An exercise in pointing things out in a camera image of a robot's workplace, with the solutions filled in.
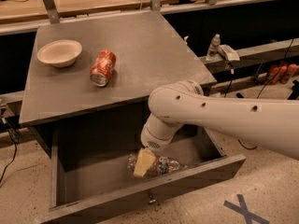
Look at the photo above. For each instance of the red soda can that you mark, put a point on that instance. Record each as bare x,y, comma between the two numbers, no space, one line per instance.
103,68

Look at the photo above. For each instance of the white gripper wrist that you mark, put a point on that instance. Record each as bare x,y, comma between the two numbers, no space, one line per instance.
151,139

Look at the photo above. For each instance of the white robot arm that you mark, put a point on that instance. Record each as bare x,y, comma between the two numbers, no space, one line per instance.
272,124

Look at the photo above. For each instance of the clear plastic water bottle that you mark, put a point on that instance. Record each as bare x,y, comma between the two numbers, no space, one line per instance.
161,166

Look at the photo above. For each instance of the orange bottles on floor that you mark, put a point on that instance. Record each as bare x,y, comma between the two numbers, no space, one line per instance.
281,72

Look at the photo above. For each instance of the white paper bowl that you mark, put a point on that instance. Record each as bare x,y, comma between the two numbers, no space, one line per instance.
60,53

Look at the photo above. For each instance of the folded white paper packet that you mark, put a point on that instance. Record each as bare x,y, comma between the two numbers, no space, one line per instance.
228,53

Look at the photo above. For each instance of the small background water bottle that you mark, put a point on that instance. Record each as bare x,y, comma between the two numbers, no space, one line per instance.
213,47

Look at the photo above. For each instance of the open grey top drawer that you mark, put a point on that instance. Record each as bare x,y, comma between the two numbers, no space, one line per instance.
91,181

